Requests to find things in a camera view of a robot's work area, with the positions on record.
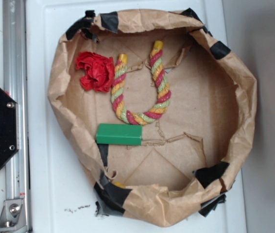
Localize metal corner bracket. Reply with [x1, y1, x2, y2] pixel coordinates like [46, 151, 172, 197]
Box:
[0, 199, 26, 232]

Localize aluminium extrusion rail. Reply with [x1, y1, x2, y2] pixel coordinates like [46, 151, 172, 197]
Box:
[2, 0, 32, 233]

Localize small yellow object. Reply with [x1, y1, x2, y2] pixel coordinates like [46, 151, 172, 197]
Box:
[114, 182, 126, 188]

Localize green rectangular block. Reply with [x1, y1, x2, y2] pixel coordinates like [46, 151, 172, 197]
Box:
[96, 123, 142, 146]

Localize crumpled red paper ball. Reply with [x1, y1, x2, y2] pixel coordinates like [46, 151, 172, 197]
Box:
[76, 51, 115, 93]

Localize red yellow green rope toy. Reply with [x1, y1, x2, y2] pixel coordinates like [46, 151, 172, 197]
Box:
[111, 40, 172, 126]

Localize brown paper bag tray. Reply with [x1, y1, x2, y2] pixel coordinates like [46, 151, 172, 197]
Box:
[48, 9, 257, 227]

